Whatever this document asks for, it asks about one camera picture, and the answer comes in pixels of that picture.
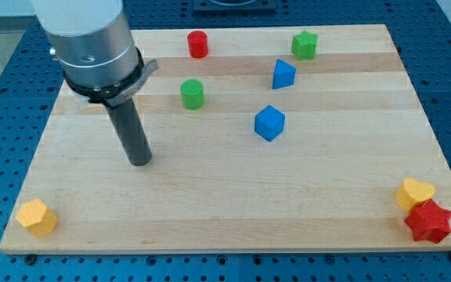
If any red cylinder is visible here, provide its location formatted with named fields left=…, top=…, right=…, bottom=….
left=186, top=31, right=208, bottom=59

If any yellow hexagon block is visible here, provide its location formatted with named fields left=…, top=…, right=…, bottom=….
left=16, top=199, right=58, bottom=238

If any blue triangular prism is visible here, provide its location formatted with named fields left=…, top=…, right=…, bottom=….
left=272, top=59, right=297, bottom=89

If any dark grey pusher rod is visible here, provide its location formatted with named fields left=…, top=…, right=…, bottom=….
left=106, top=99, right=152, bottom=166

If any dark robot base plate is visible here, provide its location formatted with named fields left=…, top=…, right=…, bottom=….
left=192, top=0, right=276, bottom=13

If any green star block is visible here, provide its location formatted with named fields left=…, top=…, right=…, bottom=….
left=291, top=30, right=319, bottom=60

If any blue cube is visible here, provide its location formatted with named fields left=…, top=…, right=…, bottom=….
left=254, top=105, right=286, bottom=142

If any red star block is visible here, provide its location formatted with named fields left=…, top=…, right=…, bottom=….
left=404, top=200, right=451, bottom=244

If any wooden board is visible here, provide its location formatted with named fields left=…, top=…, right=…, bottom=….
left=0, top=24, right=451, bottom=255

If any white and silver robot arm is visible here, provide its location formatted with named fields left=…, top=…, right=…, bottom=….
left=31, top=0, right=158, bottom=107

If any green cylinder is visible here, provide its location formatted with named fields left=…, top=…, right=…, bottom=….
left=180, top=79, right=205, bottom=110

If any yellow heart block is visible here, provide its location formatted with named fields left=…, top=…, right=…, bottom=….
left=395, top=177, right=435, bottom=213

